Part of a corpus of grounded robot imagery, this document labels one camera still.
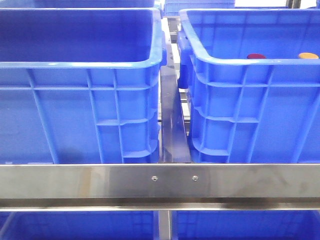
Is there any red button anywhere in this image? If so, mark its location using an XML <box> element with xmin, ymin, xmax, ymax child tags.
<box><xmin>247</xmin><ymin>53</ymin><xmax>267</xmax><ymax>59</ymax></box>

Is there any yellow button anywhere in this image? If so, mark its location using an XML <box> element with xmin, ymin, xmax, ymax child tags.
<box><xmin>298</xmin><ymin>52</ymin><xmax>320</xmax><ymax>59</ymax></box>

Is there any blue front left crate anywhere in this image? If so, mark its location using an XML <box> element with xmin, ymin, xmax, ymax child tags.
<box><xmin>0</xmin><ymin>8</ymin><xmax>166</xmax><ymax>165</ymax></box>

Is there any blue front right target crate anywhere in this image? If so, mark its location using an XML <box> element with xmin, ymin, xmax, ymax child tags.
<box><xmin>178</xmin><ymin>8</ymin><xmax>320</xmax><ymax>164</ymax></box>

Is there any lower right blue crate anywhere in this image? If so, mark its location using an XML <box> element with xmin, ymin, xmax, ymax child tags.
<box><xmin>174</xmin><ymin>210</ymin><xmax>320</xmax><ymax>240</ymax></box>

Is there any lower left blue crate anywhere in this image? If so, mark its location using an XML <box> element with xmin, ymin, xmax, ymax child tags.
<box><xmin>0</xmin><ymin>211</ymin><xmax>159</xmax><ymax>240</ymax></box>

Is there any steel shelf divider bracket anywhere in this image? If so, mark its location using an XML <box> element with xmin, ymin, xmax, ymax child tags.
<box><xmin>160</xmin><ymin>65</ymin><xmax>192</xmax><ymax>164</ymax></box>

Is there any stainless steel shelf rail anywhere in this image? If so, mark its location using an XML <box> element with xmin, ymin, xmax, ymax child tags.
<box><xmin>0</xmin><ymin>163</ymin><xmax>320</xmax><ymax>212</ymax></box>

